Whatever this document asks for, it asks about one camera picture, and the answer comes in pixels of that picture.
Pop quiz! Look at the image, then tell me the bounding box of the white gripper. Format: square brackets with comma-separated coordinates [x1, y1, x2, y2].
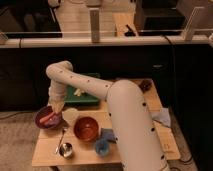
[49, 98, 65, 114]

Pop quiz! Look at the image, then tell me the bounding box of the red pepper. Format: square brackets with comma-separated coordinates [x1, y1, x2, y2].
[39, 112, 54, 124]

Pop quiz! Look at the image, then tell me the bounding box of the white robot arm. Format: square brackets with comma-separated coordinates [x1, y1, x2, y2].
[46, 61, 170, 171]

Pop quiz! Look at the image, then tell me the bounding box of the purple bowl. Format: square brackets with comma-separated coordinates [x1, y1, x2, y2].
[34, 106, 63, 129]

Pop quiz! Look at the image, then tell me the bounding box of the red-brown bowl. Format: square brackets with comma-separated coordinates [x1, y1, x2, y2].
[73, 116, 99, 142]

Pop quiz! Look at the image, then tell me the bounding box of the wooden table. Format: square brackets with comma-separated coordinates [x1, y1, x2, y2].
[32, 81, 180, 167]

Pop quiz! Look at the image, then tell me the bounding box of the metal spoon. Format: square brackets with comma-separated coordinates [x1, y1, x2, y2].
[55, 127, 68, 154]

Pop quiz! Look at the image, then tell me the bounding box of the small silver metal cup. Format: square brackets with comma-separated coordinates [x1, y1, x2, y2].
[59, 143, 73, 158]

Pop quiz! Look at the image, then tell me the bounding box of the blue cup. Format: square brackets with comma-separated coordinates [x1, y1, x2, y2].
[95, 139, 109, 157]

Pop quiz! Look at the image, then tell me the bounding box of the dark round object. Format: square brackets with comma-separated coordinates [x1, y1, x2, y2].
[139, 79, 152, 93]

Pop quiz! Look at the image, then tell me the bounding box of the light blue cloth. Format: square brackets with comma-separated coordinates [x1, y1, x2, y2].
[151, 108, 171, 128]

